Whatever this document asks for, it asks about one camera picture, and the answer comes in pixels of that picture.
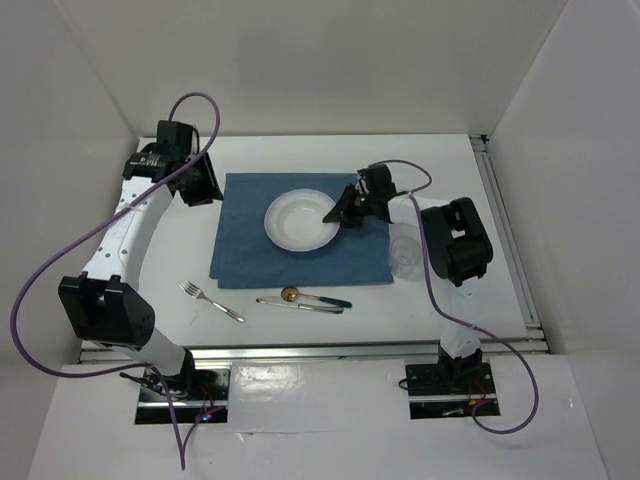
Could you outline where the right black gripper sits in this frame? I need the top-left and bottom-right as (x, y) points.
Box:
(323, 183), (377, 228)

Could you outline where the clear glass bowl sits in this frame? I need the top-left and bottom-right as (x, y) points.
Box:
(264, 189), (339, 253)

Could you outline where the blue cloth napkin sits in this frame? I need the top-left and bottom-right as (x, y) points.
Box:
(210, 173), (393, 289)

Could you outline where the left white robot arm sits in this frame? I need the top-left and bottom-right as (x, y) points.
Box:
(58, 120), (223, 399)

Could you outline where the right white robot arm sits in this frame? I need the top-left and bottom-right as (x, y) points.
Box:
(323, 160), (494, 392)

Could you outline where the clear plastic cup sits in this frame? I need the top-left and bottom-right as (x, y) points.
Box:
(389, 237), (422, 280)

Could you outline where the silver fork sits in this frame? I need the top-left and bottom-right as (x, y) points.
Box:
(180, 281), (245, 323)

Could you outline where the silver table knife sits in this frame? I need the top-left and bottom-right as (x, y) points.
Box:
(256, 296), (344, 314)

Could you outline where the gold spoon teal handle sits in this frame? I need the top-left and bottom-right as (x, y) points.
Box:
(281, 286), (353, 308)

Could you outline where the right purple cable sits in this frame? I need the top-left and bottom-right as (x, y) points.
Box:
(359, 159), (542, 434)

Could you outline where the purple cable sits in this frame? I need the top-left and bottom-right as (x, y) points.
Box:
(359, 159), (542, 434)
(9, 92), (222, 471)

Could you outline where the aluminium front rail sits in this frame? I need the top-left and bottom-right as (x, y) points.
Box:
(79, 339), (446, 365)

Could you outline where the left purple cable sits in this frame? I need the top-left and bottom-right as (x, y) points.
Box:
(9, 92), (222, 471)

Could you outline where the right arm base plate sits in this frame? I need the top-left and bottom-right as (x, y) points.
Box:
(397, 362), (501, 420)

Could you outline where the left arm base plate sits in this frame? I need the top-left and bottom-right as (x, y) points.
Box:
(119, 367), (231, 425)

